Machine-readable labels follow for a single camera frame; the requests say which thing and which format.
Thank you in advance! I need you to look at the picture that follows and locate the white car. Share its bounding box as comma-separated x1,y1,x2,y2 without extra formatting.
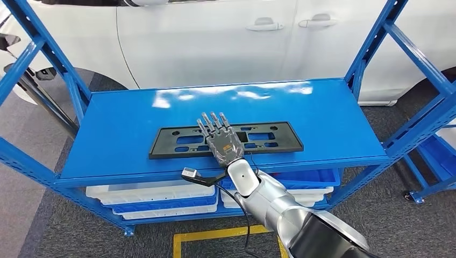
0,0,456,108

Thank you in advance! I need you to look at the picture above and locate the metal stand pole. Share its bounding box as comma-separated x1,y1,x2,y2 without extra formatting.
3,63,80,138

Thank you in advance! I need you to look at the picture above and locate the black plastic bracket part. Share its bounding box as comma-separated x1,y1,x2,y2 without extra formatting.
148,121,304,160

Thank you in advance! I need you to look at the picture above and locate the blue metal shelf rack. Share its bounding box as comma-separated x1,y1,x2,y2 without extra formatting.
402,123,456,205
0,0,456,238

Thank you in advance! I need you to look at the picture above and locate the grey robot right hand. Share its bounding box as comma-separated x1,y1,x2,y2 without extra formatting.
196,111,246,169

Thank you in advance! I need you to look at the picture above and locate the white car door handle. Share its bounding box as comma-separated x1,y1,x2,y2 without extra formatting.
246,17,284,32
298,13,337,28

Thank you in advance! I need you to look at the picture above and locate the translucent white plastic bin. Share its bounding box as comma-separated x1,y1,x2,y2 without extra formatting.
85,180,217,206

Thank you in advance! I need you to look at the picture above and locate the black camera cable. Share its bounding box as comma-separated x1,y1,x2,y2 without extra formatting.
213,153,265,258

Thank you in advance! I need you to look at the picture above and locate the dark metal object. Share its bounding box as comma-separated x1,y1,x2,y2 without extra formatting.
0,33,22,51

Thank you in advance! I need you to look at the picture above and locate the blue plastic bin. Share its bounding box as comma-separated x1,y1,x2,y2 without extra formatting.
112,195,219,215
219,168,341,190

